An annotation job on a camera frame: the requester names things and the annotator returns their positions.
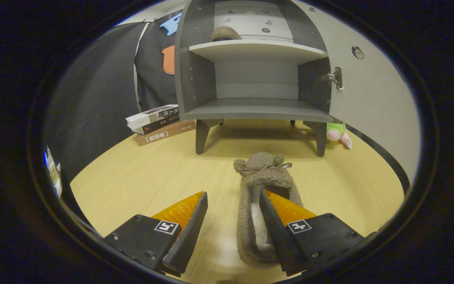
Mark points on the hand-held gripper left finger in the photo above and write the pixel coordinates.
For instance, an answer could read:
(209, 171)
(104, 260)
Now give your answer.
(189, 232)

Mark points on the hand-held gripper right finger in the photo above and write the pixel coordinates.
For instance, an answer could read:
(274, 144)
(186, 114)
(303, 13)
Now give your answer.
(276, 232)

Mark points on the brown fuzzy shoe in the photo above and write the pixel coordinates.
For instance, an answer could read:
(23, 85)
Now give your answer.
(264, 161)
(226, 33)

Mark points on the grey shoe cabinet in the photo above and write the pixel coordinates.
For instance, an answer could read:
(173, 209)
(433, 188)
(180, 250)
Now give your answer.
(250, 108)

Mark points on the metal door hinge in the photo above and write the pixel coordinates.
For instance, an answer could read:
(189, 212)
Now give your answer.
(336, 77)

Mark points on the brown book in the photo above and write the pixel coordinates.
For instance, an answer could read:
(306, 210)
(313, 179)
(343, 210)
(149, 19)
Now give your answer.
(168, 133)

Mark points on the dark book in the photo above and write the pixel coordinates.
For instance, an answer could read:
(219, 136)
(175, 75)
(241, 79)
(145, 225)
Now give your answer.
(160, 125)

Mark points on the green and pink plush toy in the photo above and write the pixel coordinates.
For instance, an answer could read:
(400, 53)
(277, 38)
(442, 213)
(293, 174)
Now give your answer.
(335, 132)

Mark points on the white book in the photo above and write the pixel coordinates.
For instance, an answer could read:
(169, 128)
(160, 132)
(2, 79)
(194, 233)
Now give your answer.
(148, 117)

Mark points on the black backdrop cloth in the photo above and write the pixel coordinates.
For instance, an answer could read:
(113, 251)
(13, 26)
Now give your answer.
(101, 98)

